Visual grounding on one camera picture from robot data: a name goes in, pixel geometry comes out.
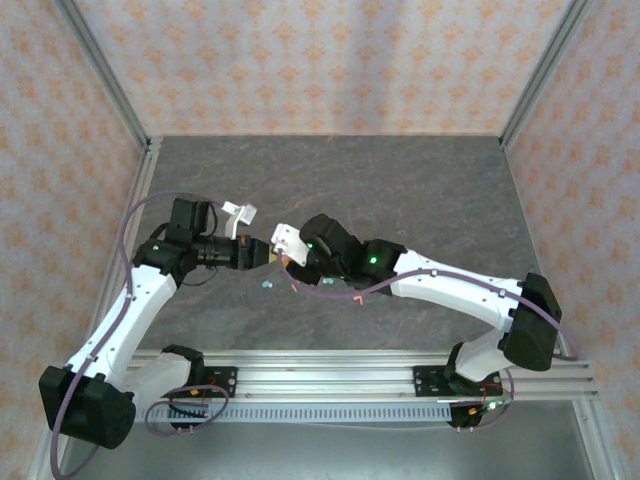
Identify thin base wires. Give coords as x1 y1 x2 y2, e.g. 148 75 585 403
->
467 382 516 419
192 377 221 419

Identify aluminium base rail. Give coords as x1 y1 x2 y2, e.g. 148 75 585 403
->
127 349 599 401

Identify aluminium frame post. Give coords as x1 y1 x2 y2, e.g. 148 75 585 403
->
52 0 154 151
498 0 599 151

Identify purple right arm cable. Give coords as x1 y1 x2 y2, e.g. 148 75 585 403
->
279 257 580 434

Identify slotted grey cable duct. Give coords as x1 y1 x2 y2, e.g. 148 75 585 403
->
142 402 454 424

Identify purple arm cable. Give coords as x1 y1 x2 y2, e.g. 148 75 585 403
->
49 191 232 479
279 257 580 434

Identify aluminium side rail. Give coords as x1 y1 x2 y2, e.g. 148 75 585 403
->
24 139 162 480
499 142 621 480

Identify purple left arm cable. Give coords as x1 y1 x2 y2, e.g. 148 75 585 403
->
49 191 232 479

